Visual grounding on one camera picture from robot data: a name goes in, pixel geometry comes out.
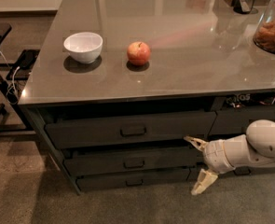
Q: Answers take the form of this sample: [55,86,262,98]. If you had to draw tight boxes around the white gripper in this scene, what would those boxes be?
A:
[184,135,234,196]

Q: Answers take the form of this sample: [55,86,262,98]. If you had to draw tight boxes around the dark drawer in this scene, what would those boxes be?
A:
[187,166,275,181]
[45,112,216,149]
[76,167,191,192]
[209,105,275,135]
[198,133,253,163]
[63,146,201,176]

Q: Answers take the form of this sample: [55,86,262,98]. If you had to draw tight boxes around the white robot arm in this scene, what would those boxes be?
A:
[184,119,275,195]

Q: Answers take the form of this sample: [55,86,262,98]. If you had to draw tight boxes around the red apple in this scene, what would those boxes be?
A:
[127,41,151,66]

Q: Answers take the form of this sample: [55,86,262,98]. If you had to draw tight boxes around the glass jar with snacks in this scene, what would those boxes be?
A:
[253,0,275,54]

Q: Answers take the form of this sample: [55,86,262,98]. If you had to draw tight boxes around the white ceramic bowl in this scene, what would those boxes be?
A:
[63,32,103,63]

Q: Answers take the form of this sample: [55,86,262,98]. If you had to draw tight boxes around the black side shelf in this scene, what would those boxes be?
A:
[0,23,39,133]

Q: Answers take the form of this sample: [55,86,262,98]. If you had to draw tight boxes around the white cable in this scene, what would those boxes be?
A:
[0,44,21,105]

